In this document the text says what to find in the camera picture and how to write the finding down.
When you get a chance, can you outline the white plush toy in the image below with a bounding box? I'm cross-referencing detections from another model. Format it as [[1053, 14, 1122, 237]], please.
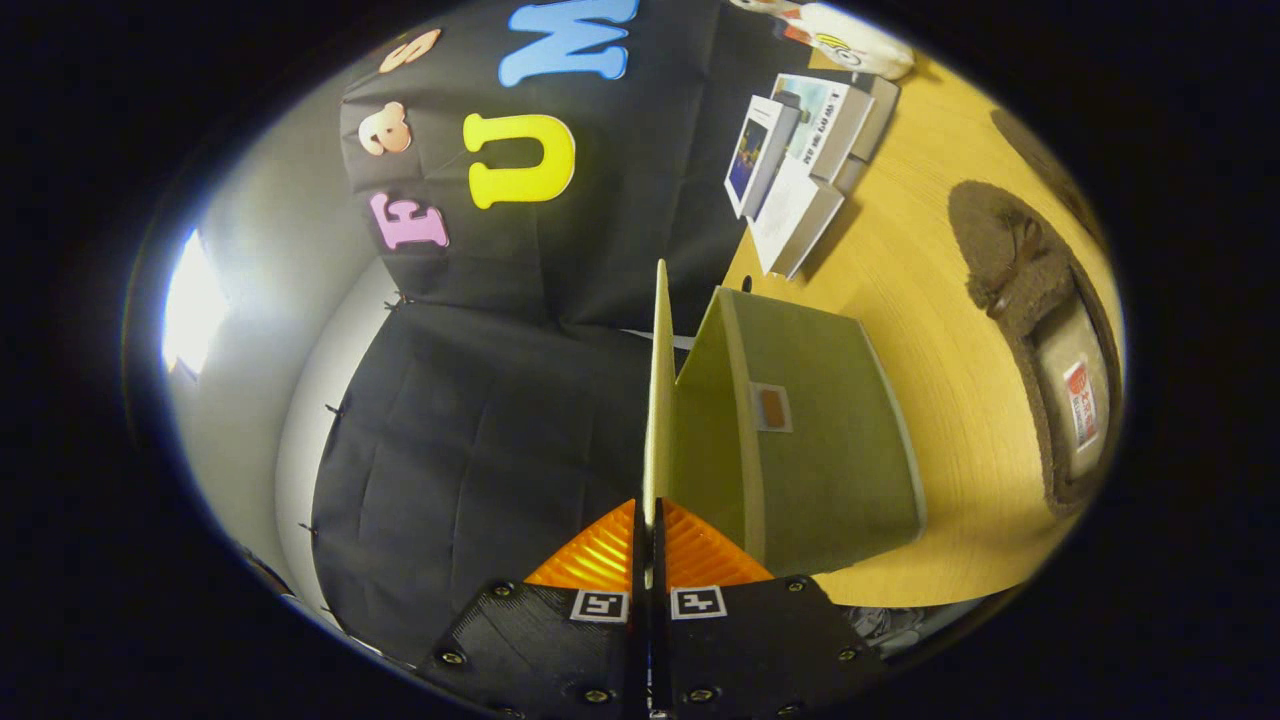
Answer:
[[780, 2, 916, 81]]

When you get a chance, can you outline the small blue cover book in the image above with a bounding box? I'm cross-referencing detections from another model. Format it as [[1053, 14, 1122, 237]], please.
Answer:
[[724, 95, 801, 219]]

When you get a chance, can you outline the brown fuzzy shoe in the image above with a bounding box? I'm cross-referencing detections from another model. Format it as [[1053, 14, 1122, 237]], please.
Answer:
[[990, 107, 1111, 251], [947, 180, 1123, 519]]

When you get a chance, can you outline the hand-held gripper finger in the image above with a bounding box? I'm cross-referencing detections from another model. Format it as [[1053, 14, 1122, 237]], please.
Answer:
[[418, 498, 646, 720], [652, 498, 889, 720]]

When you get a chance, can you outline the white paperback book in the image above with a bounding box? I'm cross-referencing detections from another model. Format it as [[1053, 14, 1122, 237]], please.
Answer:
[[747, 155, 846, 279]]

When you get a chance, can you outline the large ceiling light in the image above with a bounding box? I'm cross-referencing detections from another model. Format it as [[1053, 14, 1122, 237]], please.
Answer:
[[160, 228, 231, 379]]

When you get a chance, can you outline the green fabric storage box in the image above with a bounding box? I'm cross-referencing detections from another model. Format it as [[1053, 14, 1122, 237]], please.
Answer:
[[643, 258, 928, 579]]

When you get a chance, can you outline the dark cover book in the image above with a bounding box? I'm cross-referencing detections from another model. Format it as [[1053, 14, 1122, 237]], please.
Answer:
[[835, 72, 901, 196]]

